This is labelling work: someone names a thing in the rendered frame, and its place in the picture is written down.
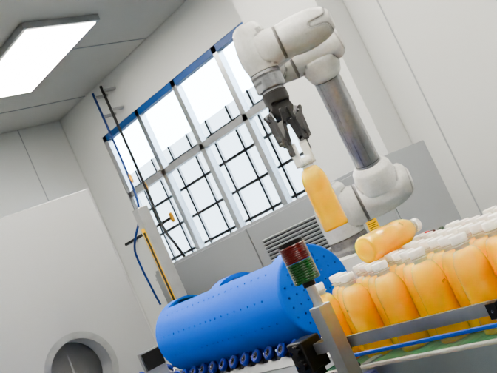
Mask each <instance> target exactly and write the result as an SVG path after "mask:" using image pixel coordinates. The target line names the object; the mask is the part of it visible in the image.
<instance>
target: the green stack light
mask: <svg viewBox="0 0 497 373"><path fill-rule="evenodd" d="M286 269H287V270H288V273H289V275H290V277H291V279H292V281H293V283H294V285H295V286H300V285H302V284H304V283H307V282H309V281H310V280H313V279H315V278H317V277H319V276H320V273H319V270H318V268H317V266H316V264H315V263H314V259H312V256H309V257H307V258H305V259H303V260H301V261H298V262H296V263H294V264H292V265H290V266H287V267H286Z"/></svg>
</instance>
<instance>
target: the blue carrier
mask: <svg viewBox="0 0 497 373"><path fill-rule="evenodd" d="M306 246H307V248H308V250H309V252H310V253H311V256H312V259H314V263H315V264H316V266H317V268H318V270H319V273H320V276H319V277H317V278H315V279H314V280H315V282H316V283H315V284H317V283H320V282H323V284H324V286H325V289H326V290H325V291H326V292H328V293H331V294H332V291H333V288H334V286H332V285H331V284H332V283H331V282H330V280H329V277H330V276H332V275H335V274H336V273H338V272H341V273H343V272H347V270H346V268H345V266H344V265H343V263H342V262H341V260H340V259H339V258H338V257H337V256H336V255H335V254H334V253H333V252H331V251H329V250H328V249H326V248H324V247H322V246H319V245H316V244H309V243H308V244H306ZM286 267H287V266H285V264H284V262H283V259H282V257H281V255H279V256H278V257H277V258H276V259H275V260H274V262H273V263H272V264H270V265H268V266H265V267H263V268H262V269H258V270H256V271H254V272H251V273H250V272H238V273H235V274H233V275H230V276H228V277H226V278H224V279H222V280H219V281H218V282H216V284H215V285H213V287H212V288H211V289H210V290H209V291H207V292H204V293H203V294H200V295H185V296H183V297H181V298H178V299H176V300H174V301H172V302H170V303H169V304H167V305H166V306H165V307H164V308H163V310H162V311H161V313H160V315H159V317H158V320H157V323H156V329H155V335H156V341H157V344H158V348H159V349H160V352H161V354H162V355H163V356H164V357H165V358H166V360H167V361H168V362H170V363H171V364H172V365H173V366H175V367H177V368H179V369H189V371H190V370H191V368H192V367H193V366H197V367H198V368H200V366H201V365H202V364H203V363H205V364H207V365H208V367H209V364H210V363H211V362H212V361H216V362H217V364H219V362H220V360H221V359H222V358H225V359H227V360H228V361H230V358H231V357H232V356H233V355H236V356H238V357H239V359H240V357H241V355H242V354H243V353H244V352H247V353H249V354H250V356H252V353H253V351H254V350H255V349H259V350H261V351H262V353H263V352H264V351H265V349H266V347H267V346H272V347H274V350H275V349H277V346H278V345H279V344H280V343H286V344H287V345H288V344H290V343H291V342H292V340H293V339H299V338H301V337H302V336H306V335H310V334H313V333H318V335H319V336H320V332H319V330H318V328H317V326H316V324H315V322H314V319H313V318H312V316H311V313H310V311H309V310H310V309H312V308H314V307H313V303H312V300H311V298H310V296H309V294H308V291H307V289H304V287H303V285H300V286H295V285H294V283H293V281H292V279H291V277H290V275H289V273H288V270H287V269H286ZM347 273H348V272H347ZM231 280H232V281H231ZM229 281H230V282H229Z"/></svg>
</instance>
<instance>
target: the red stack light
mask: <svg viewBox="0 0 497 373"><path fill-rule="evenodd" d="M279 253H280V255H281V257H282V259H283V262H284V264H285V266H290V265H292V264H294V263H296V262H298V261H301V260H303V259H305V258H307V257H309V256H311V253H310V252H309V250H308V248H307V246H306V244H305V241H304V240H302V241H300V242H298V243H295V244H293V245H291V246H289V247H286V248H284V249H282V250H280V251H279Z"/></svg>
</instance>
